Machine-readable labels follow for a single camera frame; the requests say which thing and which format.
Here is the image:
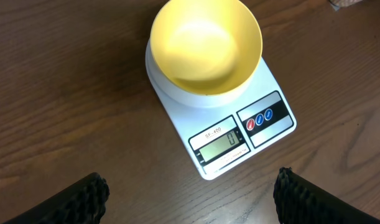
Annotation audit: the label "clear plastic container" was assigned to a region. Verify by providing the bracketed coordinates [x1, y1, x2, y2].
[328, 0, 362, 11]

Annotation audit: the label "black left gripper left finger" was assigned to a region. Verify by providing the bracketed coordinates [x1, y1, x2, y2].
[6, 172, 109, 224]

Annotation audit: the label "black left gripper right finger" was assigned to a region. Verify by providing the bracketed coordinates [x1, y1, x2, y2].
[273, 167, 380, 224]

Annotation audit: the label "white digital kitchen scale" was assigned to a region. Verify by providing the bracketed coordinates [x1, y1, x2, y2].
[146, 47, 297, 180]

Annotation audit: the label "yellow bowl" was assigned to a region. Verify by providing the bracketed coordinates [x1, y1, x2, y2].
[150, 0, 263, 95]

